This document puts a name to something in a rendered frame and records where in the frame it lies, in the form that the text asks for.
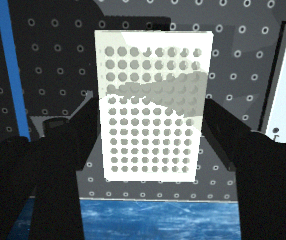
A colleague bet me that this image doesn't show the blue tape outline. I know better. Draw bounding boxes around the blue tape outline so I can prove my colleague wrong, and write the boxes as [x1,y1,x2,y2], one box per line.
[0,0,31,142]

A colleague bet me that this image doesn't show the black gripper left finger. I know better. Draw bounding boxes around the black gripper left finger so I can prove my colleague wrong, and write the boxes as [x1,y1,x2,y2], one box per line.
[0,97,101,240]

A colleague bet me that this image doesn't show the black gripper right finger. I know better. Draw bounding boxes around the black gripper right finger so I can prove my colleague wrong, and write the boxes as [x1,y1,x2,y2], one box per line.
[201,98,286,240]

